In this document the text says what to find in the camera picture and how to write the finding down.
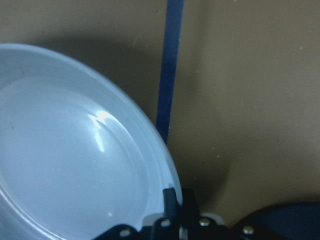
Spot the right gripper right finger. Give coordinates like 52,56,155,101
181,188,200,225

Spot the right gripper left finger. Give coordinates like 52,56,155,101
162,187,180,223

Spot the blue plate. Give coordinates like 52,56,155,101
0,43,182,240

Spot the dark blue pot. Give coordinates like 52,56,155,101
231,202,320,240

